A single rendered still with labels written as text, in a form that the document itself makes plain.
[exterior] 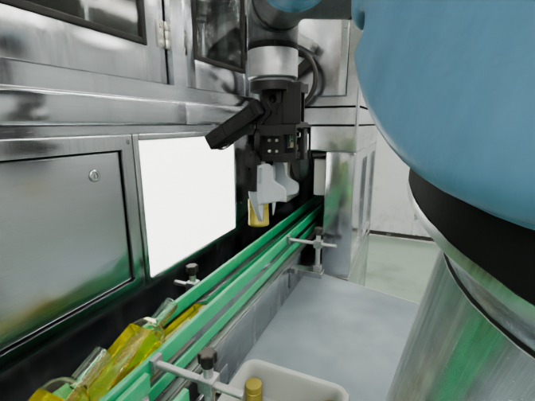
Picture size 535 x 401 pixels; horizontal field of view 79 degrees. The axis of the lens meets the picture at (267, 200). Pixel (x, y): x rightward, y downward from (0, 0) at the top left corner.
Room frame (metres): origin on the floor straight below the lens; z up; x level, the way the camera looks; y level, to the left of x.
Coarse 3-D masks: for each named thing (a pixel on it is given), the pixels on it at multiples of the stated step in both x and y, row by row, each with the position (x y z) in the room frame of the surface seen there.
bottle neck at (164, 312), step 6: (168, 300) 0.56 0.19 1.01; (162, 306) 0.55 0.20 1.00; (168, 306) 0.55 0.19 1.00; (174, 306) 0.56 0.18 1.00; (156, 312) 0.54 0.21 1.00; (162, 312) 0.54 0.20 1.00; (168, 312) 0.54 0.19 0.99; (156, 318) 0.52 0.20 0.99; (162, 318) 0.53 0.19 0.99; (168, 318) 0.54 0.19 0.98; (162, 324) 0.52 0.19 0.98
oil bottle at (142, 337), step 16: (144, 320) 0.51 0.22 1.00; (128, 336) 0.48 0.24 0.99; (144, 336) 0.48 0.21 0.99; (160, 336) 0.50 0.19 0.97; (112, 352) 0.45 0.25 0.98; (128, 352) 0.45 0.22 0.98; (144, 352) 0.46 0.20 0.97; (112, 368) 0.43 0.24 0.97; (128, 368) 0.43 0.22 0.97; (96, 384) 0.41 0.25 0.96; (112, 384) 0.41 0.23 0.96; (96, 400) 0.38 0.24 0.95
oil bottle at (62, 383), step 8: (64, 376) 0.38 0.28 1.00; (72, 376) 0.38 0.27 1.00; (48, 384) 0.36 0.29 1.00; (56, 384) 0.36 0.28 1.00; (64, 384) 0.36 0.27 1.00; (72, 384) 0.36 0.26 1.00; (80, 384) 0.37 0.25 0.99; (40, 392) 0.35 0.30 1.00; (48, 392) 0.35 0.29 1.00; (56, 392) 0.35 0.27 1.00; (64, 392) 0.35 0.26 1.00; (72, 392) 0.35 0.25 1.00; (80, 392) 0.36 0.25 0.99; (32, 400) 0.34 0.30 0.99; (40, 400) 0.34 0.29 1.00; (48, 400) 0.34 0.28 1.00; (56, 400) 0.34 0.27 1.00; (64, 400) 0.34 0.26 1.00; (72, 400) 0.35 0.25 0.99; (80, 400) 0.36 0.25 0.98; (88, 400) 0.37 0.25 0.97
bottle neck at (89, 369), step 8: (96, 352) 0.41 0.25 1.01; (104, 352) 0.41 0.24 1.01; (88, 360) 0.40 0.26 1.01; (96, 360) 0.40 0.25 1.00; (104, 360) 0.41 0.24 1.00; (80, 368) 0.39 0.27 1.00; (88, 368) 0.39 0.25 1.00; (96, 368) 0.40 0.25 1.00; (80, 376) 0.38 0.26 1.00; (88, 376) 0.39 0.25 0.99; (88, 384) 0.38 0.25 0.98
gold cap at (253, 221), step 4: (248, 200) 0.52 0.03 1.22; (248, 204) 0.52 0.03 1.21; (264, 204) 0.51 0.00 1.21; (248, 208) 0.52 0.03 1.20; (252, 208) 0.51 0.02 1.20; (264, 208) 0.51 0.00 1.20; (248, 212) 0.52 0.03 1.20; (252, 212) 0.51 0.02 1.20; (264, 212) 0.51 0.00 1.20; (268, 212) 0.52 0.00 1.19; (248, 216) 0.52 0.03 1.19; (252, 216) 0.51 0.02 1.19; (264, 216) 0.51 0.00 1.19; (268, 216) 0.52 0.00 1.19; (248, 220) 0.52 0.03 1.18; (252, 220) 0.51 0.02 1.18; (256, 220) 0.51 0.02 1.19; (264, 220) 0.51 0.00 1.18; (268, 220) 0.52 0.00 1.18; (248, 224) 0.52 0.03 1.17; (252, 224) 0.51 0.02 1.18; (256, 224) 0.51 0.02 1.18; (260, 224) 0.51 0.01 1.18; (264, 224) 0.51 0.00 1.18
